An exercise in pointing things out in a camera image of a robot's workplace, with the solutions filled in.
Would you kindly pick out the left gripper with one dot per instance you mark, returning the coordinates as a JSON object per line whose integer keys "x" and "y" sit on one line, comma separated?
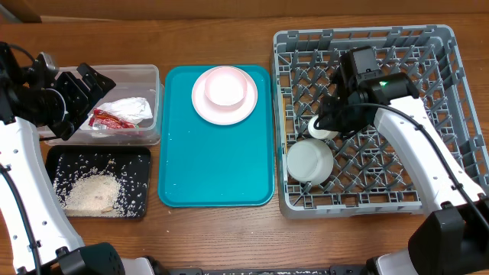
{"x": 83, "y": 98}

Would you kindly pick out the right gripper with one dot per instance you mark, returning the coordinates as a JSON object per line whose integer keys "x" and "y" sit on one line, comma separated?
{"x": 329, "y": 122}

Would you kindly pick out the red snack wrapper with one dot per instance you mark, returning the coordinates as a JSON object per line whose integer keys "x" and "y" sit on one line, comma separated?
{"x": 104, "y": 120}

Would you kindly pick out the pale green cup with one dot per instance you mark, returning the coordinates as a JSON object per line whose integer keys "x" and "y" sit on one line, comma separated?
{"x": 320, "y": 134}

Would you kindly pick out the white napkin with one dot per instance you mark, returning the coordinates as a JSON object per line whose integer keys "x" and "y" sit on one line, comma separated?
{"x": 133, "y": 110}

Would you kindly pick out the grey bowl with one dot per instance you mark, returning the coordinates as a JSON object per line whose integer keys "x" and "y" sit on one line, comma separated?
{"x": 310, "y": 160}

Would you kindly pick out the white rice pile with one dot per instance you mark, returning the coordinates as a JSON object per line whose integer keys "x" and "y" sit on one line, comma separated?
{"x": 95, "y": 193}

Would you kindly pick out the pink bowl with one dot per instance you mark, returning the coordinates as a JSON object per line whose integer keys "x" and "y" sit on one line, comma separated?
{"x": 225, "y": 87}

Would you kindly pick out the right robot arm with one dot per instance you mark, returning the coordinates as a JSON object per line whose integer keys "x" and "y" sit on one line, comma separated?
{"x": 453, "y": 239}

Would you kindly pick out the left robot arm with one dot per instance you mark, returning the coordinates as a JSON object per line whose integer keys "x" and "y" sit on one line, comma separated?
{"x": 42, "y": 239}

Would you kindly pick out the clear plastic waste bin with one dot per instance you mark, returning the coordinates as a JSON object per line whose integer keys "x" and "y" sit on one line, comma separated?
{"x": 131, "y": 81}

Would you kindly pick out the grey dishwasher rack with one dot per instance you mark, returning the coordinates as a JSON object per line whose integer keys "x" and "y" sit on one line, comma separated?
{"x": 367, "y": 175}

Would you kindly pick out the wooden chopstick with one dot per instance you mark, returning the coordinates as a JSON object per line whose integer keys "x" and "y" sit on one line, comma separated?
{"x": 284, "y": 125}

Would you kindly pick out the black plastic tray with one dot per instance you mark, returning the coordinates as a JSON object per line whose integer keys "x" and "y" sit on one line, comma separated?
{"x": 99, "y": 156}

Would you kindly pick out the white round plate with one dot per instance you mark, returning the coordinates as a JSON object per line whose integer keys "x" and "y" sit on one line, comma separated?
{"x": 223, "y": 117}

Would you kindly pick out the teal serving tray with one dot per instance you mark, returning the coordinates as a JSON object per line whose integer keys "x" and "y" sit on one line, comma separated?
{"x": 207, "y": 165}

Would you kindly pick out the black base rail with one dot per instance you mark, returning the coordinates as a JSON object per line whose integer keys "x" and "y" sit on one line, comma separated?
{"x": 333, "y": 270}

